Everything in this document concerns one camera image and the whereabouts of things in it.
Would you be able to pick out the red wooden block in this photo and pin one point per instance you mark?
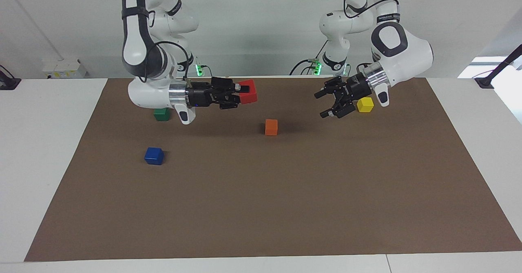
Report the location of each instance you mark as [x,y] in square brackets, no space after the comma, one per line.
[249,95]

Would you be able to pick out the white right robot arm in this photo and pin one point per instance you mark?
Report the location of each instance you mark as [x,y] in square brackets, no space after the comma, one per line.
[142,52]

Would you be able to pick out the yellow wooden block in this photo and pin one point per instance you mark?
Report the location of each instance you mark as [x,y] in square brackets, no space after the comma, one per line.
[366,105]

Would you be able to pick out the white wall socket box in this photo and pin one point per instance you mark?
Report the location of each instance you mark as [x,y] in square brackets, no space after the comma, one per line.
[64,69]

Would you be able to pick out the black clamp stand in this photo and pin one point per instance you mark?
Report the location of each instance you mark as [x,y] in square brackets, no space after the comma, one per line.
[503,63]

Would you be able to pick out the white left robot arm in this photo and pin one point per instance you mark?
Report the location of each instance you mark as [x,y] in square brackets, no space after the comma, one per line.
[401,48]

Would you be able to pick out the orange wooden block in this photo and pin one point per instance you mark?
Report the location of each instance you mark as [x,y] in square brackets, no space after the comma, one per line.
[271,127]

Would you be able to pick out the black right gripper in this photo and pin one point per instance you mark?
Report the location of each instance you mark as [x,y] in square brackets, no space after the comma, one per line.
[200,94]

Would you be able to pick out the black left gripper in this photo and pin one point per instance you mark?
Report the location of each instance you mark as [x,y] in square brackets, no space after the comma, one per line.
[359,86]

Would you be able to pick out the black table clamp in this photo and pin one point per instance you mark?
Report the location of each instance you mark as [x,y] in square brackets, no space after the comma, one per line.
[8,80]

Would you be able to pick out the green wooden block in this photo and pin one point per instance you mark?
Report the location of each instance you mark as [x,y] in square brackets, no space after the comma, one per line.
[162,114]

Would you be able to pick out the blue wooden block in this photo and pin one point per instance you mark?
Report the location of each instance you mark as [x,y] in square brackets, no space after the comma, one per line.
[153,155]

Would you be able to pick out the brown table mat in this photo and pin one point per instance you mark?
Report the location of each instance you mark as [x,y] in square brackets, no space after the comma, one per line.
[261,203]

